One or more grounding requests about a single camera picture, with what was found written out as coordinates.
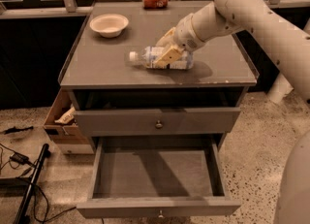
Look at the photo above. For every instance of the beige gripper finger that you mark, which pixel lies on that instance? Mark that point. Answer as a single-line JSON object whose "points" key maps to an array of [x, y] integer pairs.
{"points": [[167, 39], [169, 54]]}

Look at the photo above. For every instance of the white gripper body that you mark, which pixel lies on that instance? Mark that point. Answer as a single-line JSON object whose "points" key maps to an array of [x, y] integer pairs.
{"points": [[186, 36]]}

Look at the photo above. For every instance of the blue plastic water bottle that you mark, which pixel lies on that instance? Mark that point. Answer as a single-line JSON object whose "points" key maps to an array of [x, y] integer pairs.
{"points": [[148, 55]]}

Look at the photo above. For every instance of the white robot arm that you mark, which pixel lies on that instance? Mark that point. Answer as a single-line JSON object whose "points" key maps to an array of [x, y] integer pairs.
{"points": [[288, 47]]}

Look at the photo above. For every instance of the grey top drawer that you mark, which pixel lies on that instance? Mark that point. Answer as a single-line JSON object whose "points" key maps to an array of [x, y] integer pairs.
{"points": [[156, 111]]}

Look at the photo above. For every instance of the grey drawer cabinet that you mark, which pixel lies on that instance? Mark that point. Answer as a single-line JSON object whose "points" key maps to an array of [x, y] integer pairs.
{"points": [[99, 63]]}

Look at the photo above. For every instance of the grey open middle drawer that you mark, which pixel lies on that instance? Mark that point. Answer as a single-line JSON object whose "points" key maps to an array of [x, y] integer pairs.
{"points": [[158, 176]]}

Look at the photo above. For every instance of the white paper bowl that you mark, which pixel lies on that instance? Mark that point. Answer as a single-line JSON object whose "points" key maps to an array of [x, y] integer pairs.
{"points": [[109, 25]]}

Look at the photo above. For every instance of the crumpled paper bag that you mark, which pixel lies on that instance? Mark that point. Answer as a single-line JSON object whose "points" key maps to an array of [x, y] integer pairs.
{"points": [[66, 117]]}

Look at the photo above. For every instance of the open cardboard box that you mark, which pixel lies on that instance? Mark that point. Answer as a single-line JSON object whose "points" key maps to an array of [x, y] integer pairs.
{"points": [[67, 136]]}

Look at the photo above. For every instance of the black tool on floor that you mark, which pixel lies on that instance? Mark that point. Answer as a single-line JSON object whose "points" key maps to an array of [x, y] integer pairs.
{"points": [[15, 130]]}

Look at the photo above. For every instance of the black pole stand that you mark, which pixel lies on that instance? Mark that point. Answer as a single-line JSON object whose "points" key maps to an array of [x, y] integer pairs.
{"points": [[31, 183]]}

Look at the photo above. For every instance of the white pillar post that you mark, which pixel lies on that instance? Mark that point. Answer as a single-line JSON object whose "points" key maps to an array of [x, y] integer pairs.
{"points": [[281, 87]]}

